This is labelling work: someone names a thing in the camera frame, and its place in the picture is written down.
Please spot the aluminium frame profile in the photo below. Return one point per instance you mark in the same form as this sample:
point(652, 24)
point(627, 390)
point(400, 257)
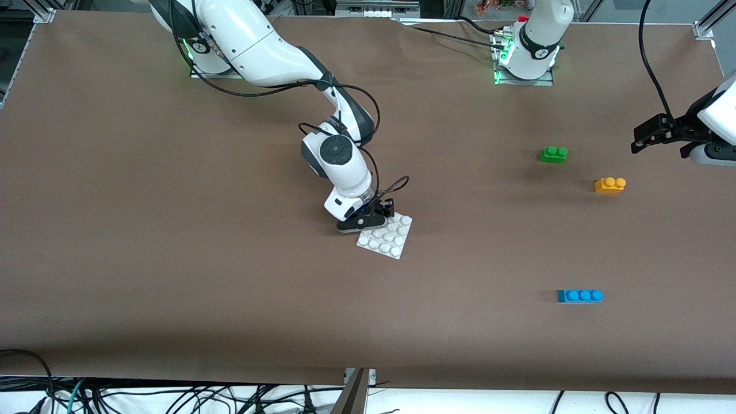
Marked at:
point(710, 20)
point(46, 12)

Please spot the blue three-stud block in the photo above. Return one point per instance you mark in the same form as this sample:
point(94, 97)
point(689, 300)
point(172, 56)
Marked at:
point(578, 296)

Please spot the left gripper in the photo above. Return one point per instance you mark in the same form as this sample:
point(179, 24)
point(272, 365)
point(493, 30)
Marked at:
point(680, 127)

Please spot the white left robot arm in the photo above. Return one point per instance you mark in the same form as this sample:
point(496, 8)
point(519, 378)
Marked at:
point(540, 34)

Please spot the small metal table bracket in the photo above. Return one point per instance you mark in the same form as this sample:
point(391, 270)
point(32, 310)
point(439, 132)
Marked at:
point(372, 376)

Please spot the white studded base plate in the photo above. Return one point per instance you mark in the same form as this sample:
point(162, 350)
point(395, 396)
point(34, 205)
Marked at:
point(388, 238)

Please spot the green two-stud block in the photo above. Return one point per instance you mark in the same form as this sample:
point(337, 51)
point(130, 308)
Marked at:
point(552, 155)

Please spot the colourful small toys pile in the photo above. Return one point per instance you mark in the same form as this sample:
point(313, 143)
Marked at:
point(500, 4)

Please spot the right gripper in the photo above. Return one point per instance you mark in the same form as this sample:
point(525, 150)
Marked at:
point(382, 207)

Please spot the dark table support post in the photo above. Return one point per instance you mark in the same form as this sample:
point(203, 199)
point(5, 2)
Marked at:
point(351, 402)

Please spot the silver ribbed cylinder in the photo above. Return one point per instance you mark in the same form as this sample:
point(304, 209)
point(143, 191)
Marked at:
point(368, 200)

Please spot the grey power strip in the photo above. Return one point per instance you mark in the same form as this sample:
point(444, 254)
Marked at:
point(374, 8)

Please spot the brown table cover sheet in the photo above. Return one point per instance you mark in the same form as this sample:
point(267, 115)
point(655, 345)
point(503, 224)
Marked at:
point(345, 316)

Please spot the aluminium table edge rail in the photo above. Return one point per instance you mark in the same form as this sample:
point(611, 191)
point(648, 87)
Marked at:
point(14, 63)

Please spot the yellow two-stud block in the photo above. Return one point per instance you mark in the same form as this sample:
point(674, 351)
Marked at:
point(608, 186)

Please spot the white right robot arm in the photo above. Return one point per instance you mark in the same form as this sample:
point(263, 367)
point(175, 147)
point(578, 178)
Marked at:
point(259, 40)

